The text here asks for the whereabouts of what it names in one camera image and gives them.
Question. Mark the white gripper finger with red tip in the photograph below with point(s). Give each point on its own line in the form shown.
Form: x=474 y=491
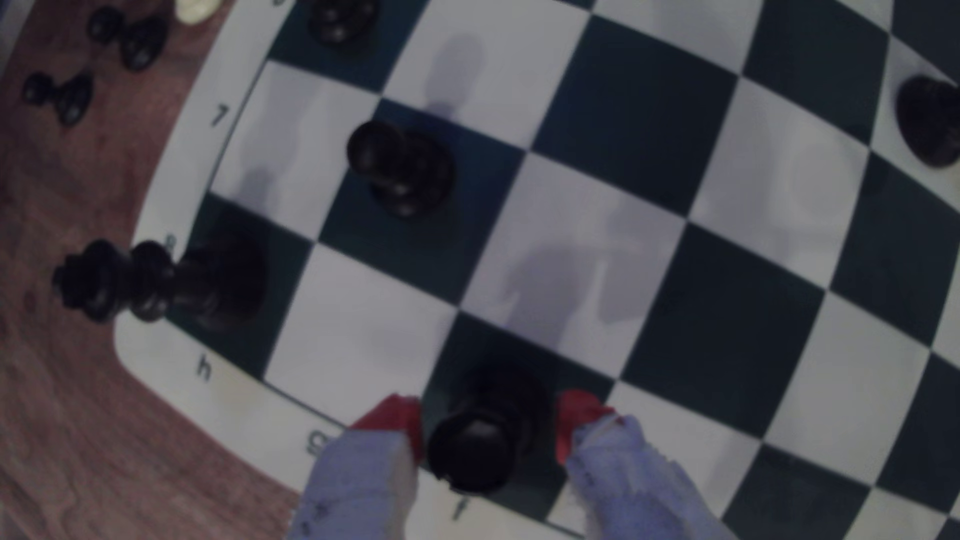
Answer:
x=630 y=480
x=360 y=480

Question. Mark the black pawn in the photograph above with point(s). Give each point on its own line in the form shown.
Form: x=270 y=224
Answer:
x=405 y=171
x=144 y=43
x=341 y=19
x=480 y=442
x=75 y=99

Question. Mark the green and white chess mat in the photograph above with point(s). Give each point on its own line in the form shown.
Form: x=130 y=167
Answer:
x=600 y=247

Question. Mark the white chess piece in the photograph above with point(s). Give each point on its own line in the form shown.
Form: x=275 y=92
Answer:
x=196 y=7

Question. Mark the black king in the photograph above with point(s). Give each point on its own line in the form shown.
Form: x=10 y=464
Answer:
x=202 y=283

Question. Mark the black queen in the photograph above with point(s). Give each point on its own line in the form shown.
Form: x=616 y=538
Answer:
x=931 y=124

